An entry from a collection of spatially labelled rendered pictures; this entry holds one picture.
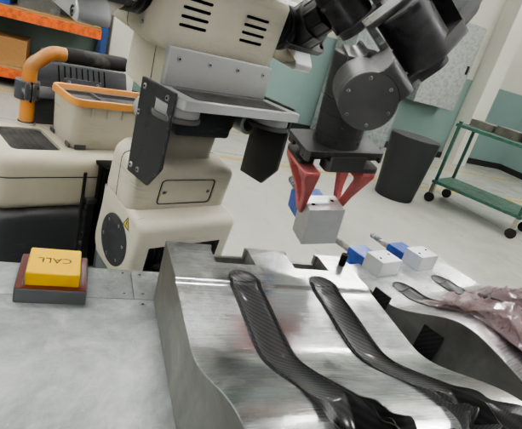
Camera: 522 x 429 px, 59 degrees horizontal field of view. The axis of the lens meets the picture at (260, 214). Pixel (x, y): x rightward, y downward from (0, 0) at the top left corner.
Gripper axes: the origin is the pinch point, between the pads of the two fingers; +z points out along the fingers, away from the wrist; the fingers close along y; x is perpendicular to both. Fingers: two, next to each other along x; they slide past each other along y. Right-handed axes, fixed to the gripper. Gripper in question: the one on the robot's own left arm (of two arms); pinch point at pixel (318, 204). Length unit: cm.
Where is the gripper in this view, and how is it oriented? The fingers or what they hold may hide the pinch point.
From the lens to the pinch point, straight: 61.2
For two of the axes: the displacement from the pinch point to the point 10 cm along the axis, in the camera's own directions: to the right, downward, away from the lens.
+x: -2.8, -5.5, 7.9
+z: -1.7, 8.4, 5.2
